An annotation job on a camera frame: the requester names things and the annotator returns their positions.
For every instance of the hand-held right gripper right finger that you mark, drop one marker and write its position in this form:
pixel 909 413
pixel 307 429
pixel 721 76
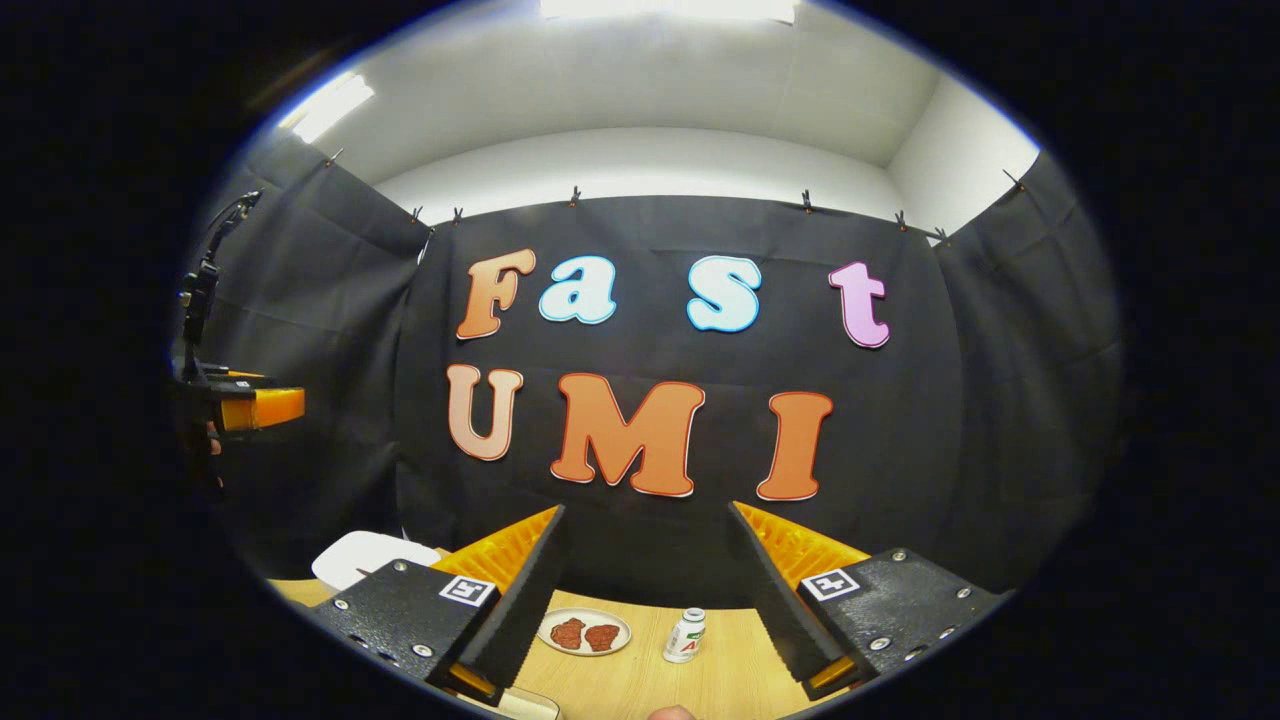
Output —
pixel 770 600

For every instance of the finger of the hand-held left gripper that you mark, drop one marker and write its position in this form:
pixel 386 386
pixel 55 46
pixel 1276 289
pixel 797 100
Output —
pixel 265 405

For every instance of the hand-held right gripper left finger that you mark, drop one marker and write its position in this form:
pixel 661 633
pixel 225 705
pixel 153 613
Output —
pixel 520 600

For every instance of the white rice cooker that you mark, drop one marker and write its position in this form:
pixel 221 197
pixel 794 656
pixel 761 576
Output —
pixel 370 555

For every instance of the clear plastic rice container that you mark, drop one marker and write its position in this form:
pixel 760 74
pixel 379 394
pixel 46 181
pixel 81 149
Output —
pixel 530 705

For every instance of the red meat piece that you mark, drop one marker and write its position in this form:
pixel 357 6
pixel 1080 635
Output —
pixel 567 634
pixel 602 637

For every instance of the white drink bottle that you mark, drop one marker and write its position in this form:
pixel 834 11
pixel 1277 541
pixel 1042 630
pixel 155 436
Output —
pixel 686 638

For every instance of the white round plate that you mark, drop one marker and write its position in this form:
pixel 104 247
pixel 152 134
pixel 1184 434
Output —
pixel 625 632

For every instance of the black backdrop cloth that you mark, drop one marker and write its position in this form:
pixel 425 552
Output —
pixel 960 400

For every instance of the row of small backdrop clips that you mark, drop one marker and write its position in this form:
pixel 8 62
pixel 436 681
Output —
pixel 574 195

